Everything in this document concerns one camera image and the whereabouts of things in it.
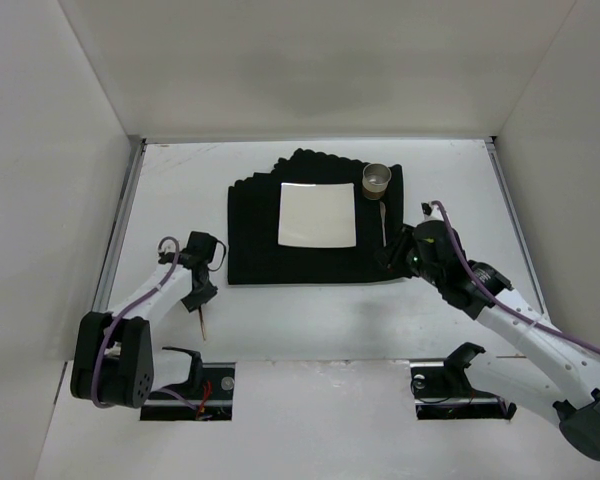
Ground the black cloth placemat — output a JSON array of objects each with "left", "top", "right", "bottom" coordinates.
[{"left": 227, "top": 149, "right": 404, "bottom": 286}]

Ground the copper fork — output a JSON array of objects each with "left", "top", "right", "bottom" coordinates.
[{"left": 198, "top": 307, "right": 207, "bottom": 342}]

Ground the silver knife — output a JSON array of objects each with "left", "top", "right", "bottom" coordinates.
[{"left": 379, "top": 201, "right": 387, "bottom": 247}]

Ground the metal cup with cork base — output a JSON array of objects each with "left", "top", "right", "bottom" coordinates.
[{"left": 362, "top": 163, "right": 392, "bottom": 200}]

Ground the white square plate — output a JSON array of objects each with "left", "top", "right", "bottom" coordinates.
[{"left": 278, "top": 183, "right": 357, "bottom": 249}]

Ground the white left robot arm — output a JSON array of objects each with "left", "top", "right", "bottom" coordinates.
[{"left": 70, "top": 231, "right": 227, "bottom": 409}]

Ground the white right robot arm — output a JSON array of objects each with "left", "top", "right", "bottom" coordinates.
[{"left": 375, "top": 219, "right": 600, "bottom": 461}]

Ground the aluminium table rail right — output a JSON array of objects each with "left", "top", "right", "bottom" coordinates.
[{"left": 485, "top": 136, "right": 547, "bottom": 313}]

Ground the aluminium table rail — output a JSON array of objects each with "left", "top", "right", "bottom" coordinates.
[
  {"left": 78, "top": 137, "right": 147, "bottom": 361},
  {"left": 485, "top": 136, "right": 547, "bottom": 313}
]

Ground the aluminium table rail left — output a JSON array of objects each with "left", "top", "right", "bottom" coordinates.
[{"left": 78, "top": 137, "right": 147, "bottom": 361}]

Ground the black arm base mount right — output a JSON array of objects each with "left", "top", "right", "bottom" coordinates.
[{"left": 409, "top": 342, "right": 517, "bottom": 421}]

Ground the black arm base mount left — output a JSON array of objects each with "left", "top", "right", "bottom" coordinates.
[{"left": 139, "top": 363, "right": 236, "bottom": 422}]

